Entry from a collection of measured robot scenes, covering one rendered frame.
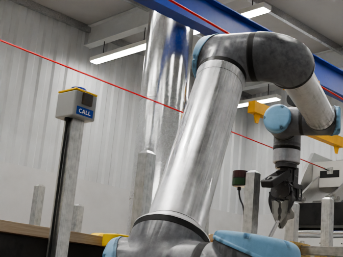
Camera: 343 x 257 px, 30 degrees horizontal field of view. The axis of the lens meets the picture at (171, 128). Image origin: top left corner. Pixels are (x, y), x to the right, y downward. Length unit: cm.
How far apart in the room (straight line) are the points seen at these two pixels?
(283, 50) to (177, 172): 41
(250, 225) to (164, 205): 92
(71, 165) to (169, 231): 48
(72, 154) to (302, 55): 59
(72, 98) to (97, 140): 930
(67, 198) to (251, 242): 61
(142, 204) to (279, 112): 57
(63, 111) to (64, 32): 926
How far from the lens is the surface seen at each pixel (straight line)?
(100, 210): 1080
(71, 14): 1077
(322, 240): 251
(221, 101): 137
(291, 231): 229
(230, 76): 143
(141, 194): 170
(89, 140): 1077
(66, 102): 157
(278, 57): 147
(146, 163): 171
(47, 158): 1023
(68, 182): 153
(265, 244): 104
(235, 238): 105
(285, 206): 210
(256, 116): 656
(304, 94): 165
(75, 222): 297
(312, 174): 504
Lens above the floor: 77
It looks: 14 degrees up
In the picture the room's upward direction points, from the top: 5 degrees clockwise
